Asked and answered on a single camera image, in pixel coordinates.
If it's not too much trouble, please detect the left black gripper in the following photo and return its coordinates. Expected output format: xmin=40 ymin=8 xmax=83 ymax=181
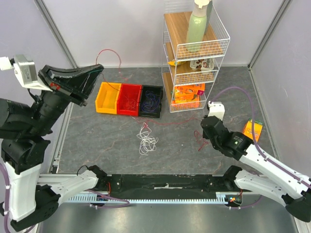
xmin=30 ymin=62 xmax=107 ymax=134

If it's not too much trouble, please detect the white cable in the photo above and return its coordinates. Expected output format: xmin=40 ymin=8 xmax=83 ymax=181
xmin=136 ymin=127 xmax=159 ymax=155

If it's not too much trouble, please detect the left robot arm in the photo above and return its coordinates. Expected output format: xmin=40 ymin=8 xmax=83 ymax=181
xmin=0 ymin=64 xmax=107 ymax=232

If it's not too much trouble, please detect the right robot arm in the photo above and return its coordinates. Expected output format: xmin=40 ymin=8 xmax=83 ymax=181
xmin=201 ymin=116 xmax=311 ymax=222

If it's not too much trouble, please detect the yellow plastic bin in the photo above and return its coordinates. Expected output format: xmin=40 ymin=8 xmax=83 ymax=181
xmin=95 ymin=82 xmax=121 ymax=115

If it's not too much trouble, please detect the red plastic bin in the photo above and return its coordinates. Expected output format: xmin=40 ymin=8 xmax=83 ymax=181
xmin=117 ymin=83 xmax=142 ymax=117

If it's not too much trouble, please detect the black plastic bin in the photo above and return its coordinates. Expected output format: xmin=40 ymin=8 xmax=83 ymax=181
xmin=138 ymin=85 xmax=163 ymax=118

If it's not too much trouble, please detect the yellow snack bag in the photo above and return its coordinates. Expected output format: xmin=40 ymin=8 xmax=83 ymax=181
xmin=167 ymin=59 xmax=186 ymax=67

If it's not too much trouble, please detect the orange box in rack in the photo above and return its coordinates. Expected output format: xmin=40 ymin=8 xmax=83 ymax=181
xmin=174 ymin=83 xmax=205 ymax=101

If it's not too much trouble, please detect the green bottle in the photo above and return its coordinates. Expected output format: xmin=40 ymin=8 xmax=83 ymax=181
xmin=186 ymin=0 xmax=213 ymax=52

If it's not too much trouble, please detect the white chocolate snack pack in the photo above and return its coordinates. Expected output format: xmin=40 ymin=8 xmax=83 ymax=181
xmin=190 ymin=58 xmax=214 ymax=71

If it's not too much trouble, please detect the orange snack box on table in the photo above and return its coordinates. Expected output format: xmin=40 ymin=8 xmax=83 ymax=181
xmin=242 ymin=117 xmax=263 ymax=143

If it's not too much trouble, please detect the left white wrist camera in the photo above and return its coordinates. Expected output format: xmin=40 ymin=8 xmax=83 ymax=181
xmin=0 ymin=54 xmax=52 ymax=92

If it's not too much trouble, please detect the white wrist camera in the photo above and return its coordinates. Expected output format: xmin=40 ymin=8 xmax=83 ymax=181
xmin=207 ymin=101 xmax=225 ymax=120
xmin=0 ymin=54 xmax=52 ymax=92

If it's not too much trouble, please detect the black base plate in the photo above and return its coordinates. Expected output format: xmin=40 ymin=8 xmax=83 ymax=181
xmin=95 ymin=174 xmax=240 ymax=193

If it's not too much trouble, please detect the white wire shelf rack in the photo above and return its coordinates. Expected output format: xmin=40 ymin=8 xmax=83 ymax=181
xmin=161 ymin=0 xmax=230 ymax=113

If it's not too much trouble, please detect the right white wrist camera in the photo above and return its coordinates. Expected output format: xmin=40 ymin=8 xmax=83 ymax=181
xmin=207 ymin=101 xmax=225 ymax=120

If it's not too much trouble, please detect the slotted cable duct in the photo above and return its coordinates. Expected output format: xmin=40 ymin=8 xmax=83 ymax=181
xmin=66 ymin=192 xmax=241 ymax=204

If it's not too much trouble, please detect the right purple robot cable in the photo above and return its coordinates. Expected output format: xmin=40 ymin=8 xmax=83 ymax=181
xmin=210 ymin=86 xmax=311 ymax=190

